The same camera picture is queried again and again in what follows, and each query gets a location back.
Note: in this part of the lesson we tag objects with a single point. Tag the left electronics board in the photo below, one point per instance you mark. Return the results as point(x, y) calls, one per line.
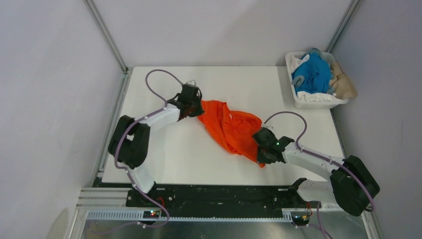
point(151, 214)

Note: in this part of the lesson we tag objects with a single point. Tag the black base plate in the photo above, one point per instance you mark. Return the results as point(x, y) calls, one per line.
point(217, 201)

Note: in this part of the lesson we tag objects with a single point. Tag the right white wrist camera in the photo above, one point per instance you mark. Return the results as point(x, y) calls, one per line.
point(267, 126)

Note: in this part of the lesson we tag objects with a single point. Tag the beige t shirt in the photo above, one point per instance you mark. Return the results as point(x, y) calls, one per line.
point(342, 84)

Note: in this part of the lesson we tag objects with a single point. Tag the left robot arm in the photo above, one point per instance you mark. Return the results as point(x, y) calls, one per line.
point(130, 140)

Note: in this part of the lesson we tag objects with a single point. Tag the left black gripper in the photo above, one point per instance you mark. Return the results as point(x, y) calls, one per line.
point(199, 111)

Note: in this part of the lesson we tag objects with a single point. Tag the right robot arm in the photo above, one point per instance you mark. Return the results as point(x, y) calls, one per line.
point(347, 182)

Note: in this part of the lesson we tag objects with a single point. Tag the right electronics board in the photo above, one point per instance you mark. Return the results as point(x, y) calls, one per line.
point(300, 221)

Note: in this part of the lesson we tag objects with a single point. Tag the electronics board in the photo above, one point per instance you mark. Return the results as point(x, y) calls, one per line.
point(151, 214)
point(300, 221)

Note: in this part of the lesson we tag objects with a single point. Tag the blue t shirt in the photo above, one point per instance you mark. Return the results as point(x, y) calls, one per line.
point(314, 75)

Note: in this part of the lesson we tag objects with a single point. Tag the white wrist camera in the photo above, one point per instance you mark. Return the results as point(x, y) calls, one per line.
point(192, 83)
point(267, 126)

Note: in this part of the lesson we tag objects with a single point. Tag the orange t shirt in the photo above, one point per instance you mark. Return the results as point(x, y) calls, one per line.
point(232, 130)

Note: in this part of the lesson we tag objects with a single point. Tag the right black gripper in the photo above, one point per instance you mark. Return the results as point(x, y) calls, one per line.
point(261, 160)

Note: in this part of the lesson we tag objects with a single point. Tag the white laundry basket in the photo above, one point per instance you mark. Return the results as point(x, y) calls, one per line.
point(306, 100)

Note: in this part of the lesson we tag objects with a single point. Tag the aluminium corner post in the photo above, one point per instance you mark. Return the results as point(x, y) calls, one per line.
point(345, 21)
point(106, 35)

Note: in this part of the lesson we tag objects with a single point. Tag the aluminium frame rail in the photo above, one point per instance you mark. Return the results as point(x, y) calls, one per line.
point(101, 213)

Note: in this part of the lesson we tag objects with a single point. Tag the left aluminium corner post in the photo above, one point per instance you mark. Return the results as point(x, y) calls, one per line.
point(106, 35)

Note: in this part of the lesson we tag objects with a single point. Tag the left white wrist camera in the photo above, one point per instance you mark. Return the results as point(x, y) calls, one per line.
point(192, 83)

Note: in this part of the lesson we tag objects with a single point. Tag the right aluminium corner post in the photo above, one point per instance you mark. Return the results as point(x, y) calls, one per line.
point(345, 21)

